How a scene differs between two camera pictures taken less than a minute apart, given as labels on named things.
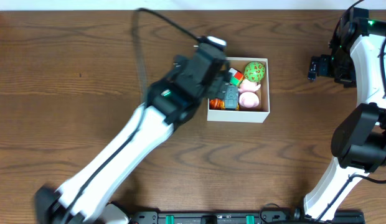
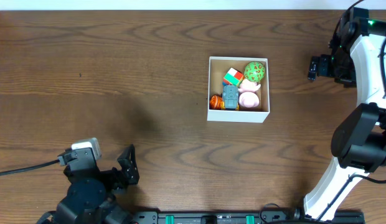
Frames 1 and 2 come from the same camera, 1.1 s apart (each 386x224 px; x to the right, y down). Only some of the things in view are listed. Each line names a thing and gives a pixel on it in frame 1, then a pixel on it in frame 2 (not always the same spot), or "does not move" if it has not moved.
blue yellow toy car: (231, 97) does not move
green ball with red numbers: (254, 71) does not move
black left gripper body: (218, 86) to (117, 173)
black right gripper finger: (312, 71) does not move
